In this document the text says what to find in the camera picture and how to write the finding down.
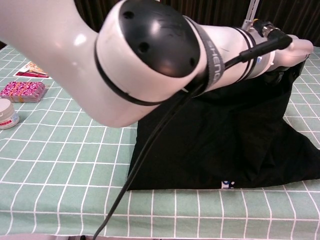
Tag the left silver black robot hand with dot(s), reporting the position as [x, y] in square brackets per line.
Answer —
[297, 50]

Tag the black T-shirt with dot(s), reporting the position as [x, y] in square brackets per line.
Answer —
[212, 137]

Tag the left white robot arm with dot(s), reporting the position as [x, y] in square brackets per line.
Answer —
[62, 37]

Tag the black pleated curtain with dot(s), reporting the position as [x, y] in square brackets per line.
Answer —
[92, 12]
[212, 10]
[287, 15]

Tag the green white checked tablecloth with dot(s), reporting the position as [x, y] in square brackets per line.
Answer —
[62, 162]

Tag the printed picture card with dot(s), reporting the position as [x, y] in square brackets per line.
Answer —
[30, 71]

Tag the pink patterned card deck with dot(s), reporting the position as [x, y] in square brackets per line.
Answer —
[22, 91]

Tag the white plastic jar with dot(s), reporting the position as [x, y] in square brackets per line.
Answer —
[7, 115]

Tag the white metal frame post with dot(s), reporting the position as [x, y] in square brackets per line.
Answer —
[251, 12]

